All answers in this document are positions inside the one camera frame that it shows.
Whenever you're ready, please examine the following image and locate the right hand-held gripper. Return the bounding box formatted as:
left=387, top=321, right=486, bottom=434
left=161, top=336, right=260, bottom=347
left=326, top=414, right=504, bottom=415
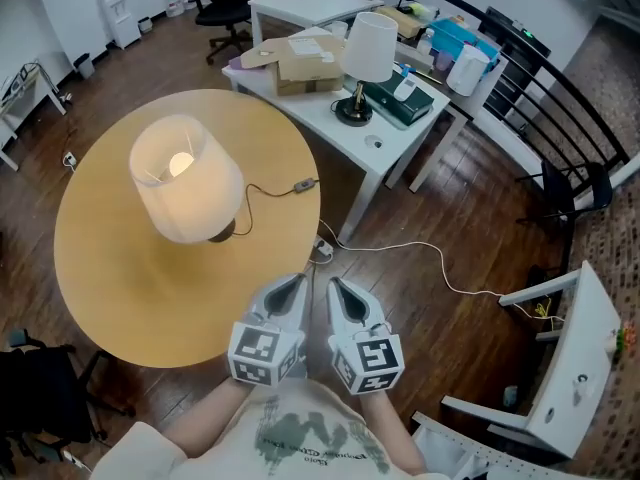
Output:
left=326, top=276, right=405, bottom=396

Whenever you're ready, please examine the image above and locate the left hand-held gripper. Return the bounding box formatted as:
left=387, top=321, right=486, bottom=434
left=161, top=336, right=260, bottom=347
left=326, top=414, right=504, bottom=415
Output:
left=227, top=272, right=309, bottom=387

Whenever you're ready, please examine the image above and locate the lit white shade lamp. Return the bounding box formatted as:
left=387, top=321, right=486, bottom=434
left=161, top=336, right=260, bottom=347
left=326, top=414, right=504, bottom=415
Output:
left=128, top=113, right=246, bottom=245

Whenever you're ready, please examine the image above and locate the person's right forearm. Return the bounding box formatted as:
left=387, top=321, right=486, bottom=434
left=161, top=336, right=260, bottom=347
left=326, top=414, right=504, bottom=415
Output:
left=357, top=390, right=427, bottom=475

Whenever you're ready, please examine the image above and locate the person's left forearm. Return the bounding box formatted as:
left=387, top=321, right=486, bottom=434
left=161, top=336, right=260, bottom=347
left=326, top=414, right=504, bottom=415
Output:
left=162, top=376, right=254, bottom=460

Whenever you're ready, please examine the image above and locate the unlit lamp with black base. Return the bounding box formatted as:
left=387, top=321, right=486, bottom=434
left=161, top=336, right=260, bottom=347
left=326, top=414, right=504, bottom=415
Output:
left=329, top=11, right=400, bottom=128

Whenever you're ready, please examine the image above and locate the white power strip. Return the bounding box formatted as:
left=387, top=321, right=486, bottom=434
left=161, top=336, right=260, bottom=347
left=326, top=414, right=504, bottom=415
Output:
left=311, top=235, right=336, bottom=260

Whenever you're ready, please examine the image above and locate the person's cream printed shirt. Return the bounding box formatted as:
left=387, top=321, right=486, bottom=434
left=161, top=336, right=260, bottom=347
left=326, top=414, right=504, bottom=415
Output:
left=89, top=377, right=452, bottom=480

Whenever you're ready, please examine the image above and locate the round wooden table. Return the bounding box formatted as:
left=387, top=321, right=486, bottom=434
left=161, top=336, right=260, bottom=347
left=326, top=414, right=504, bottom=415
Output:
left=53, top=88, right=322, bottom=369

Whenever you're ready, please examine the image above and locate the white pegboard shelf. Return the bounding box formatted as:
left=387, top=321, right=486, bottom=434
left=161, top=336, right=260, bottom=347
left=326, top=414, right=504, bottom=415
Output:
left=409, top=410, right=556, bottom=480

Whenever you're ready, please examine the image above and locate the white rectangular desk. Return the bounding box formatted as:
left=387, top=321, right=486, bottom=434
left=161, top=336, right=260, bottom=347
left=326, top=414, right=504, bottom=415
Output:
left=221, top=26, right=469, bottom=245

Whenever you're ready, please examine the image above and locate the dark green case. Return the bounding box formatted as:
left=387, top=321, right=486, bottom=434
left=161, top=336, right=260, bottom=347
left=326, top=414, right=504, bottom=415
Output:
left=367, top=70, right=436, bottom=127

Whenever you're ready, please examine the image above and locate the black swivel chair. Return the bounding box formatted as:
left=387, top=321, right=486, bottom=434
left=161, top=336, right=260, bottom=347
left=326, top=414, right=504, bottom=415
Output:
left=0, top=327, right=137, bottom=475

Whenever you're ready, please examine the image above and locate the open cardboard box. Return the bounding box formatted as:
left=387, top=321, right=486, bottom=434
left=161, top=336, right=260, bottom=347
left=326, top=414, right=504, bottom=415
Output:
left=239, top=35, right=347, bottom=97

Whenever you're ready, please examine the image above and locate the white remote control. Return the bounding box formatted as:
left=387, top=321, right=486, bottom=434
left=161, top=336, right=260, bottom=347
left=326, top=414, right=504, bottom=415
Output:
left=393, top=76, right=418, bottom=102

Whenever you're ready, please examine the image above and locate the colourful small toy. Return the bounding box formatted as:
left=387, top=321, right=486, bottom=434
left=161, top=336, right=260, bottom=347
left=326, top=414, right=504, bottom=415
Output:
left=605, top=319, right=640, bottom=355

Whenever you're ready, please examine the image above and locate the white electric kettle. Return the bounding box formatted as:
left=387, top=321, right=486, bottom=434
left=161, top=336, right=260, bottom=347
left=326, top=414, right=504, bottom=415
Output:
left=445, top=43, right=492, bottom=98

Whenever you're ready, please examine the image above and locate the small grey trash bin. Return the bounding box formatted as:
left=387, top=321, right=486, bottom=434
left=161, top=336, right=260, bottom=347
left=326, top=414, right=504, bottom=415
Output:
left=74, top=52, right=97, bottom=81

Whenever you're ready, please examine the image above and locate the small white table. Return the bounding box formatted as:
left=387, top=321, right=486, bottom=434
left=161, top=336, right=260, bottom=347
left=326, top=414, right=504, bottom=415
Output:
left=247, top=0, right=386, bottom=49

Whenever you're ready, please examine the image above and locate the black office chair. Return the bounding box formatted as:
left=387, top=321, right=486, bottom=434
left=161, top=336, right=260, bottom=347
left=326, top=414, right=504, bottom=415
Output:
left=193, top=0, right=267, bottom=67

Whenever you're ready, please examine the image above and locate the yellowish cardboard carton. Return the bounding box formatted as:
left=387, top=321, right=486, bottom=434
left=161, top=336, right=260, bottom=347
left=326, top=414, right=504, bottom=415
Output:
left=374, top=5, right=427, bottom=40

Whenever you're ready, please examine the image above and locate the blue plastic bin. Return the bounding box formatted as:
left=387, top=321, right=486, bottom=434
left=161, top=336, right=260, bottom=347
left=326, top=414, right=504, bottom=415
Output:
left=428, top=16, right=502, bottom=75

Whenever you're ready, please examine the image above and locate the white side desk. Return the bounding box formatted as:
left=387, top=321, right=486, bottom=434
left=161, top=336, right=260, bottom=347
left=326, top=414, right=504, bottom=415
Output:
left=0, top=61, right=69, bottom=172

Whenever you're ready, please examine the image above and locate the black metal railing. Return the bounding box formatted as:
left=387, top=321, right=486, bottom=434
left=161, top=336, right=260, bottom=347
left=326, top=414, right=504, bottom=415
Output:
left=259, top=0, right=632, bottom=182

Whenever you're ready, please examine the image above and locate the white water dispenser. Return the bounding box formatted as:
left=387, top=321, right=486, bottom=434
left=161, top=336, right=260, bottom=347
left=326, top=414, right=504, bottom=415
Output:
left=96, top=0, right=143, bottom=51

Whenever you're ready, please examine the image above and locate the white floor cable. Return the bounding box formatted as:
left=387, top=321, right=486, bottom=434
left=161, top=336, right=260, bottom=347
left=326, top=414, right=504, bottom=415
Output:
left=318, top=217, right=566, bottom=322

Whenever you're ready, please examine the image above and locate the brown lamp cord with switch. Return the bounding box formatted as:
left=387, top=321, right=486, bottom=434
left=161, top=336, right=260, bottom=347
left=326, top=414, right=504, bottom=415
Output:
left=233, top=177, right=321, bottom=237

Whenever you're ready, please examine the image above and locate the white desk with cable holes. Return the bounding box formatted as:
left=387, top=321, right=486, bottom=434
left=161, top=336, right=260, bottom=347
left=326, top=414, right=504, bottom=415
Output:
left=439, top=260, right=624, bottom=460

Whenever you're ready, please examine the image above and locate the black metal frame chair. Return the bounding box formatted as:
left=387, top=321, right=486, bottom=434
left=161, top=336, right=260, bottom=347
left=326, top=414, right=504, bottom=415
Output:
left=514, top=156, right=615, bottom=280

